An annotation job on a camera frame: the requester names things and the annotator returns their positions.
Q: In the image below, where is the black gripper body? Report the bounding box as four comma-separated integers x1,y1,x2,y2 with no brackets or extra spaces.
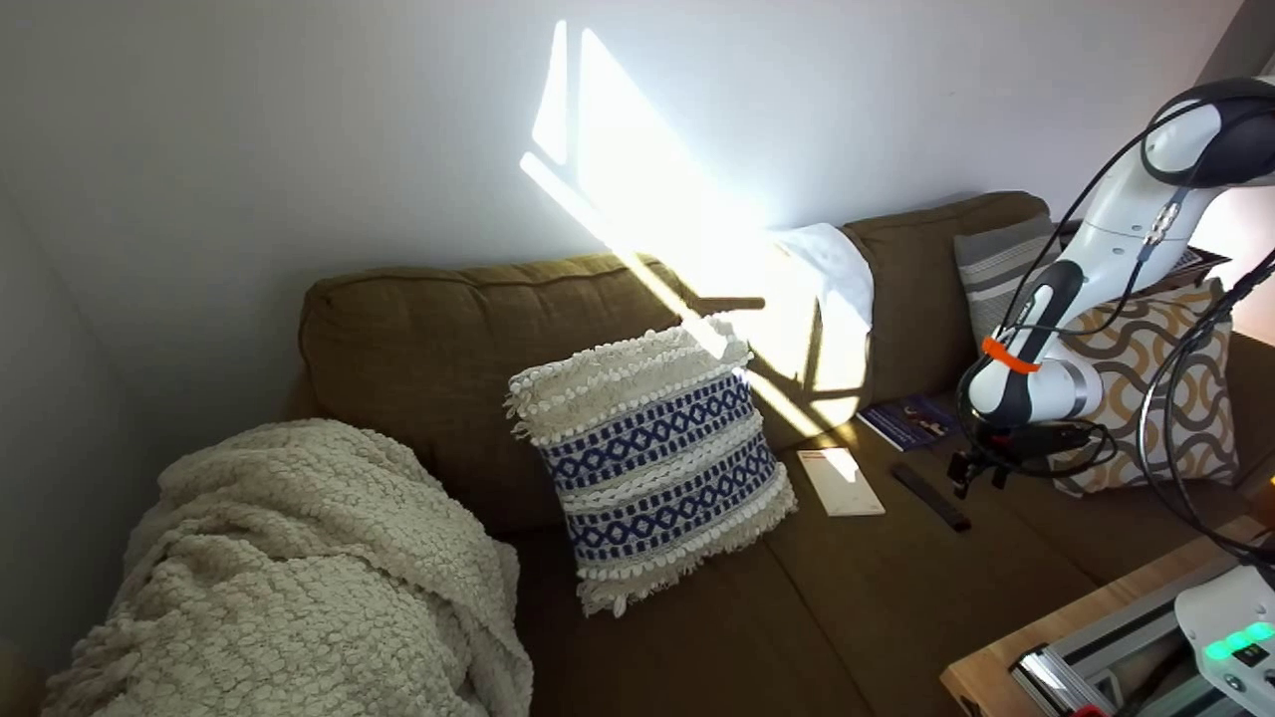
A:
969,417,1066,478

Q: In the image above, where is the black remote control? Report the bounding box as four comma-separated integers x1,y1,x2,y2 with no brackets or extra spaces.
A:
888,459,977,539

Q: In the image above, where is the dark blue book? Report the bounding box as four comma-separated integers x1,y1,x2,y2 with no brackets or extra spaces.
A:
852,389,972,459

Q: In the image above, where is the white paper sheet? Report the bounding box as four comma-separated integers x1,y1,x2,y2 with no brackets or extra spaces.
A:
791,446,888,523

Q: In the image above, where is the brown fabric sofa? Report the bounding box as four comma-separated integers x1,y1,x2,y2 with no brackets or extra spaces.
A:
292,193,1275,717

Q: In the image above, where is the wooden table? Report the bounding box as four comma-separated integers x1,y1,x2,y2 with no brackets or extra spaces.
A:
935,513,1275,717

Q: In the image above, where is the grey striped pillow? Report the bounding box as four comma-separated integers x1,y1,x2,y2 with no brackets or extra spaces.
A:
953,217,1066,352

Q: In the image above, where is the yellow wave pattern pillow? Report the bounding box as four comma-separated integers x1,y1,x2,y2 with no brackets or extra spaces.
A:
1046,274,1245,502

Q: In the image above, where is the white cloth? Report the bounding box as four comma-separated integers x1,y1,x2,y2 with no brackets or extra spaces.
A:
765,219,876,404

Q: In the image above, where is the white device with green light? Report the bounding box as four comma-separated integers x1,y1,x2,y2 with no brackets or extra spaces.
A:
1171,562,1275,717

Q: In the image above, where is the blue white woven pillow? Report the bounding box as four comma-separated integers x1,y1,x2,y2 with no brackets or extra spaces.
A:
500,317,799,623

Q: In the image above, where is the cream knitted blanket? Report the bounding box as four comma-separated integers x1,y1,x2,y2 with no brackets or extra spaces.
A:
35,416,537,717

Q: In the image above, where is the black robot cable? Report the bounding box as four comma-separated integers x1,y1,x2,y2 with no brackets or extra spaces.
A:
990,90,1275,562

